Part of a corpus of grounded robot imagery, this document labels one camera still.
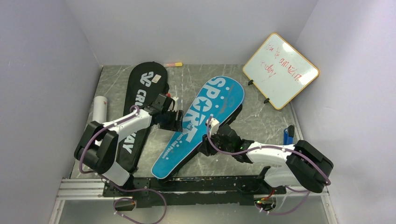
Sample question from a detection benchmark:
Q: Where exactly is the black racket cover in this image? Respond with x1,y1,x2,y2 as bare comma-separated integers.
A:
116,62,169,173

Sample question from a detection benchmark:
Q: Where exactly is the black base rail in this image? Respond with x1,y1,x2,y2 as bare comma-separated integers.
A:
102,175,286,208

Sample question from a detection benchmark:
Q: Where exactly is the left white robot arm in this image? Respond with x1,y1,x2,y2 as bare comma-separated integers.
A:
74,93,183,196

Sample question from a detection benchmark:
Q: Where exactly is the blue racket cover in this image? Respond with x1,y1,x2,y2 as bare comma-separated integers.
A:
151,76,245,180

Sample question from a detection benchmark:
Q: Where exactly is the white shuttlecock tube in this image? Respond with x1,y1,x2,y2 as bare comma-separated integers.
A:
92,96,107,123

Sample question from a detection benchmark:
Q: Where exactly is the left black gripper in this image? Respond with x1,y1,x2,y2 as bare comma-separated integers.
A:
158,108,183,133

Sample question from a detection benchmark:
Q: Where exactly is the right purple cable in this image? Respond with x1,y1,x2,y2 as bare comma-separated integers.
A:
205,117,332,216

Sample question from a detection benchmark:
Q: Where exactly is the orange yellow marker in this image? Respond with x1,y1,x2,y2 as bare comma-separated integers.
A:
163,62,183,68

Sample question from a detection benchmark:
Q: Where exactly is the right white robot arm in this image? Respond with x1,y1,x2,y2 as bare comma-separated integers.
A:
202,125,334,194

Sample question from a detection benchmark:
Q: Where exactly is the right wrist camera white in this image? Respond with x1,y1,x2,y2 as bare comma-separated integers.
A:
206,117,220,136

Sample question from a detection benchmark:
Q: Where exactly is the whiteboard with orange frame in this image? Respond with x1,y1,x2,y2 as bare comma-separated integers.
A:
242,33,320,110

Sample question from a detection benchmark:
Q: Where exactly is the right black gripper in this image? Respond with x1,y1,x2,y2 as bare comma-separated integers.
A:
198,128,233,156

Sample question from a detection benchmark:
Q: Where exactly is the blue marker pen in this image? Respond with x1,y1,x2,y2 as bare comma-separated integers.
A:
283,125,295,145

